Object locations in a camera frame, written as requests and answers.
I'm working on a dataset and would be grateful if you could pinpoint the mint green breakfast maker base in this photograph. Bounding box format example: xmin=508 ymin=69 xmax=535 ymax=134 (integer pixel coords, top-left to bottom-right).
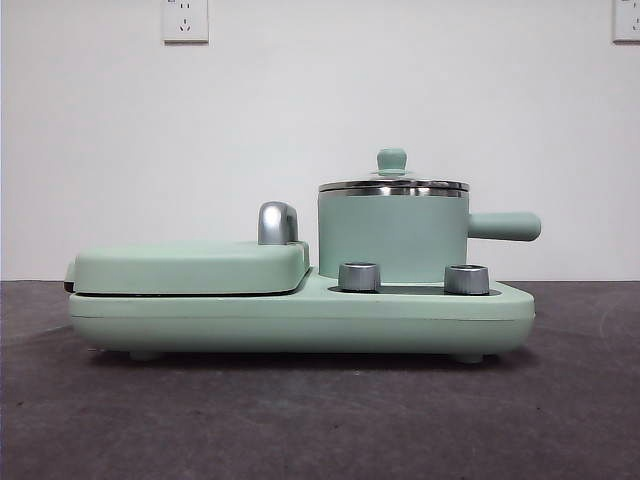
xmin=68 ymin=266 xmax=536 ymax=364

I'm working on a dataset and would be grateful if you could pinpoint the white wall socket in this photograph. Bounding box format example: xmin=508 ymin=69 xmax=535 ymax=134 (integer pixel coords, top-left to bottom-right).
xmin=161 ymin=0 xmax=211 ymax=44
xmin=612 ymin=0 xmax=640 ymax=44

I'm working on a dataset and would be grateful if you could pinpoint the silver chrome cover handle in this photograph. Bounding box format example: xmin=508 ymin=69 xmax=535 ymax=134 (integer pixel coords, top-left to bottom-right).
xmin=256 ymin=200 xmax=301 ymax=247

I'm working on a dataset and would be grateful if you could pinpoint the glass pot lid green knob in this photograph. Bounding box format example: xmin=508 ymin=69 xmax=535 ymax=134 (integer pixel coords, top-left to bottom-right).
xmin=318 ymin=146 xmax=471 ymax=192

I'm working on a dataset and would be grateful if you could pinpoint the silver control knob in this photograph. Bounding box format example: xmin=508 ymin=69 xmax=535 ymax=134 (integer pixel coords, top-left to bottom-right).
xmin=337 ymin=260 xmax=383 ymax=292
xmin=442 ymin=263 xmax=490 ymax=296

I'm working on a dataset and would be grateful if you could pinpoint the mint green hinged griddle cover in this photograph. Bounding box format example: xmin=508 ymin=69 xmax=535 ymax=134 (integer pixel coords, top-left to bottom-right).
xmin=64 ymin=237 xmax=311 ymax=297

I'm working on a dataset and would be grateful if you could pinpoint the mint green pot with handle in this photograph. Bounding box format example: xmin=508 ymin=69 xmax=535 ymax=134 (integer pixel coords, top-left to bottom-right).
xmin=317 ymin=187 xmax=543 ymax=280

